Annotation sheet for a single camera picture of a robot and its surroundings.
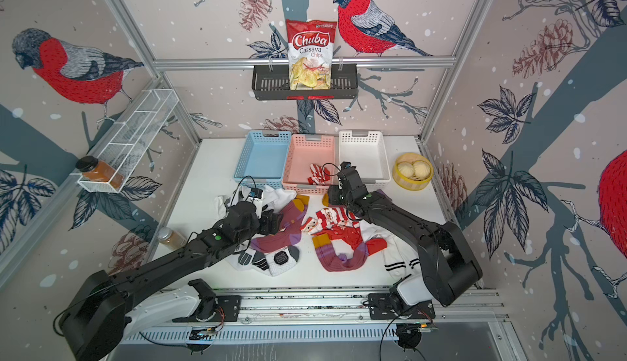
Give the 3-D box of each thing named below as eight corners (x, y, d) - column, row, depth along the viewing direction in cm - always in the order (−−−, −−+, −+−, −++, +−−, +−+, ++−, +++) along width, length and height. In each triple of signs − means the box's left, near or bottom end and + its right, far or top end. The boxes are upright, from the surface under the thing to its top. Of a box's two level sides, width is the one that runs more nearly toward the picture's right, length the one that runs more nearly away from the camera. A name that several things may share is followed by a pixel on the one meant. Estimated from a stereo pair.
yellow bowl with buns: (395, 190, 104) (399, 181, 99) (388, 162, 114) (392, 153, 109) (432, 190, 104) (438, 181, 99) (422, 162, 114) (427, 153, 109)
